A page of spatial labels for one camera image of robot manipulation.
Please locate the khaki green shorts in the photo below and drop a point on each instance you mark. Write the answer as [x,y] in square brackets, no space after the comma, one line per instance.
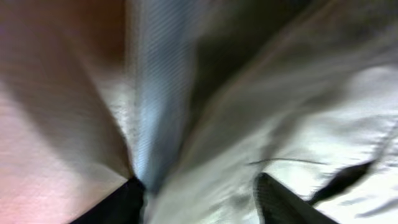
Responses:
[213,94]

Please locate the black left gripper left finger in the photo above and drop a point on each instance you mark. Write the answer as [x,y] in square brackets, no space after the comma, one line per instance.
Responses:
[123,206]

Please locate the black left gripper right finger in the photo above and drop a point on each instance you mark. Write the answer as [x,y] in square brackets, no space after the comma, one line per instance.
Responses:
[276,204]

